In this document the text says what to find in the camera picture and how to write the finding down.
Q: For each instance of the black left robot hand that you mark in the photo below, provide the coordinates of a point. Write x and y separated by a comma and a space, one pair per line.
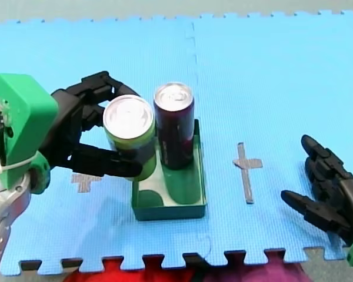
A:
88, 129

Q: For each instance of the shallow green tray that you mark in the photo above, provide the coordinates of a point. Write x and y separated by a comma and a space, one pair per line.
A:
191, 191

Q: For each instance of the green can with dark band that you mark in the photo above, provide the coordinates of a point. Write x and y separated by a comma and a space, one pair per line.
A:
129, 126

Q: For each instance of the dark purple drink can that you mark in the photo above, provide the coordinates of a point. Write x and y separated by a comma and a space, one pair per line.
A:
176, 129

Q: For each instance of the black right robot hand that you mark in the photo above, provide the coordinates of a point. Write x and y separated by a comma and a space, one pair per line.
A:
326, 188

